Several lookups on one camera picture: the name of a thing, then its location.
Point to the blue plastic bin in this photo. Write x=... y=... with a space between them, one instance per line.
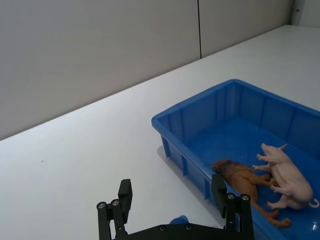
x=225 y=120

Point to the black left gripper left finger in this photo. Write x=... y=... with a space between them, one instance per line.
x=123 y=200

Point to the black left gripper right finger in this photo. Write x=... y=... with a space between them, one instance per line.
x=235 y=212

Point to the brown toy lion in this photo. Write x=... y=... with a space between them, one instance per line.
x=243 y=178

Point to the pink toy pig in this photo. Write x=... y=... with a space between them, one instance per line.
x=290 y=175

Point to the small blue round object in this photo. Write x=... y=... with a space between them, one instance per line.
x=178 y=220

